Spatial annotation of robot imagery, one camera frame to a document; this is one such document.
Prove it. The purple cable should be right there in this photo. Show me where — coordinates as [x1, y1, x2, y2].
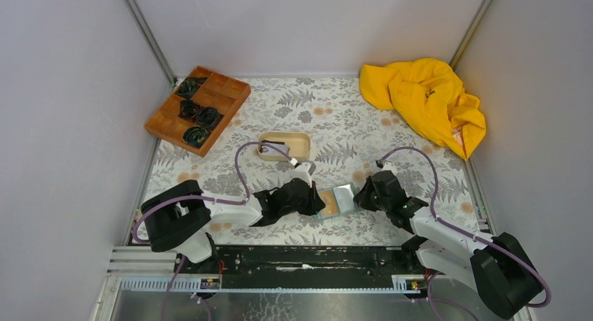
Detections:
[376, 145, 553, 321]
[131, 141, 300, 321]

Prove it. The green card holder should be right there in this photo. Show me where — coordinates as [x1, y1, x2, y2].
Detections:
[317, 183, 361, 220]

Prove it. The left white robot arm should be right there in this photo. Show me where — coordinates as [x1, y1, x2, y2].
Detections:
[132, 159, 325, 273]

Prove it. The aluminium frame post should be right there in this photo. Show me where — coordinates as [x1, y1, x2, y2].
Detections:
[123, 0, 178, 87]
[449, 0, 494, 71]

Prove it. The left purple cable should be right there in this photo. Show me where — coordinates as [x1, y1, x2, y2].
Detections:
[131, 141, 300, 321]

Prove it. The black coiled strap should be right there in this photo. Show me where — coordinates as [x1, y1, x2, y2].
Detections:
[178, 100, 201, 122]
[176, 77, 208, 100]
[182, 126, 208, 149]
[196, 106, 224, 128]

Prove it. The black coiled strap middle right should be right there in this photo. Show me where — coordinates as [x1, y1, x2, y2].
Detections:
[196, 106, 224, 128]

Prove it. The right aluminium frame post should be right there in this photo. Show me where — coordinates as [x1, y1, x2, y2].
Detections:
[449, 0, 494, 71]

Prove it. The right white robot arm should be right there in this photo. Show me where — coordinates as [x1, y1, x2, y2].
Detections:
[353, 167, 544, 320]

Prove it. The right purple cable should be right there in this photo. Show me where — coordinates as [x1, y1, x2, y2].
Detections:
[376, 145, 553, 321]

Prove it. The black coiled strap bottom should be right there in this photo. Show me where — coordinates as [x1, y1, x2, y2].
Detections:
[182, 126, 208, 149]

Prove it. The left aluminium frame post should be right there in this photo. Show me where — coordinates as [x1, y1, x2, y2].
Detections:
[123, 0, 178, 87]

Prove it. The yellow cloth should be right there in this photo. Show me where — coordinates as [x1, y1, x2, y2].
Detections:
[359, 58, 487, 160]

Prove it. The black coiled strap middle left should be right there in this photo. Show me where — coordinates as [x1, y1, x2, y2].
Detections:
[178, 100, 201, 122]

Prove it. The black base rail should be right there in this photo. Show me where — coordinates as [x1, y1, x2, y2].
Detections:
[174, 245, 433, 292]

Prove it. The floral table mat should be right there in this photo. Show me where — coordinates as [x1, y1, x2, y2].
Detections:
[145, 78, 479, 230]

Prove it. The black coiled strap top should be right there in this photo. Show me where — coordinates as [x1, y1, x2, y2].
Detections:
[176, 77, 208, 100]

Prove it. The beige oval tray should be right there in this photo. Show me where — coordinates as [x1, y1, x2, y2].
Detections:
[257, 131, 311, 162]

